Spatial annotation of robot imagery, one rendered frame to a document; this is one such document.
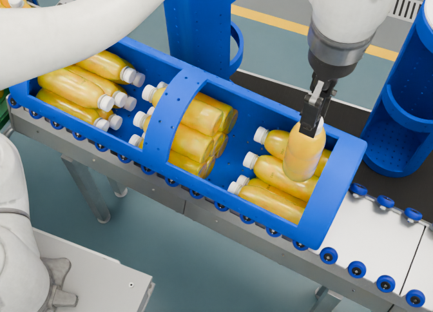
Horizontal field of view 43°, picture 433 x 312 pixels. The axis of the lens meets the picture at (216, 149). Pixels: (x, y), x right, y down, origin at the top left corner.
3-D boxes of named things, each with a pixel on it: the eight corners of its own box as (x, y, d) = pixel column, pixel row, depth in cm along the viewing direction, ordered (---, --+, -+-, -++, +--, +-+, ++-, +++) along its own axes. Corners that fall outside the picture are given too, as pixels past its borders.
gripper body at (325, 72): (350, 75, 78) (337, 109, 86) (371, 32, 81) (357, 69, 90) (301, 55, 80) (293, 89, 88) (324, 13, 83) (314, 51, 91)
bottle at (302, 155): (294, 188, 116) (307, 148, 100) (275, 162, 119) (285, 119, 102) (321, 172, 118) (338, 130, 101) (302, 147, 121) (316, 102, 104)
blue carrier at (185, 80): (309, 268, 137) (334, 221, 113) (23, 124, 156) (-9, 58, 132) (350, 178, 151) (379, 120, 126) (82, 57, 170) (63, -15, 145)
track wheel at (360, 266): (368, 269, 134) (370, 265, 136) (351, 260, 135) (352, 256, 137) (361, 282, 136) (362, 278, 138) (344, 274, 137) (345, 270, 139)
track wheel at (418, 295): (428, 298, 131) (428, 293, 133) (410, 289, 132) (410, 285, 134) (419, 312, 133) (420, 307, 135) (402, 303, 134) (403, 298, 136)
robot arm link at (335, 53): (388, 7, 76) (377, 34, 82) (327, -17, 78) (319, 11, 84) (364, 54, 73) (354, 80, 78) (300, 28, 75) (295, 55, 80)
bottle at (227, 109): (234, 113, 144) (173, 85, 148) (233, 102, 138) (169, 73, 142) (221, 136, 142) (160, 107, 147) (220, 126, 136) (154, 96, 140)
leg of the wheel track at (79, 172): (105, 225, 243) (71, 164, 188) (95, 220, 245) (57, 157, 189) (113, 214, 246) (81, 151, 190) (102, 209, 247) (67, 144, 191)
